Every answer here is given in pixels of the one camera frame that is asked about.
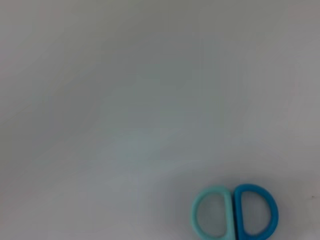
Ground blue plastic scissors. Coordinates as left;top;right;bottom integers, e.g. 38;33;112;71
191;183;280;240

